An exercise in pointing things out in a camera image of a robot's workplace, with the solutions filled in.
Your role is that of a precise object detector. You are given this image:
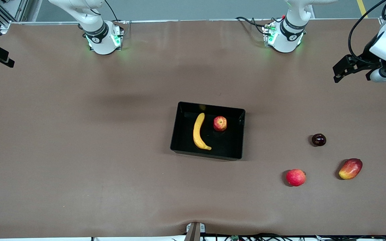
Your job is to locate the yellow banana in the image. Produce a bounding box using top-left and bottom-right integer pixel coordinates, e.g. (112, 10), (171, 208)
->
(193, 112), (212, 151)

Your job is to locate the black plastic box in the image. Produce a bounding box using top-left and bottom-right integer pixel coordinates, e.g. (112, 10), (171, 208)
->
(170, 101), (246, 161)

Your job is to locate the brown table mat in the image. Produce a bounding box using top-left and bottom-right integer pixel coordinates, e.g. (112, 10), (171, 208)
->
(0, 19), (386, 239)

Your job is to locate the black left base cable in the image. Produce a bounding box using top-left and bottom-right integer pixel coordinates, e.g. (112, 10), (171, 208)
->
(235, 16), (271, 35)

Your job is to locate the black base cable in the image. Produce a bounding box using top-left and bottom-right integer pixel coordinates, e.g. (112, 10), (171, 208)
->
(235, 16), (271, 35)
(104, 0), (120, 22)

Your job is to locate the red round apple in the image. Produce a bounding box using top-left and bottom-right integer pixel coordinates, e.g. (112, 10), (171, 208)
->
(286, 169), (306, 187)

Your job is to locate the red yellow apple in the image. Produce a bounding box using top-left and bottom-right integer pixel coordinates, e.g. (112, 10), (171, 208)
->
(213, 116), (228, 132)

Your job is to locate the red yellow mango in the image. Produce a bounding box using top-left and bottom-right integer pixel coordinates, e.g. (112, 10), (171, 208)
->
(338, 158), (363, 180)

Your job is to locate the black right base cable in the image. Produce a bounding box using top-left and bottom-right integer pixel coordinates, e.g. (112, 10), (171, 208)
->
(104, 0), (120, 22)

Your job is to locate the dark purple round fruit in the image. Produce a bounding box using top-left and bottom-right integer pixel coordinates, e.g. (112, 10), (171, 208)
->
(311, 133), (327, 147)

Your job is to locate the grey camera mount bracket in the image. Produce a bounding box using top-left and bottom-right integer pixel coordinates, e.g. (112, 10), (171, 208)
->
(185, 222), (206, 241)

